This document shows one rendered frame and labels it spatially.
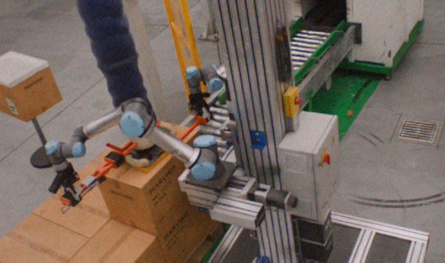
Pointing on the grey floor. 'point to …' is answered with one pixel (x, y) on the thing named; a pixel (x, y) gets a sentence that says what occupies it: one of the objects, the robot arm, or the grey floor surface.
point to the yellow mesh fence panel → (183, 39)
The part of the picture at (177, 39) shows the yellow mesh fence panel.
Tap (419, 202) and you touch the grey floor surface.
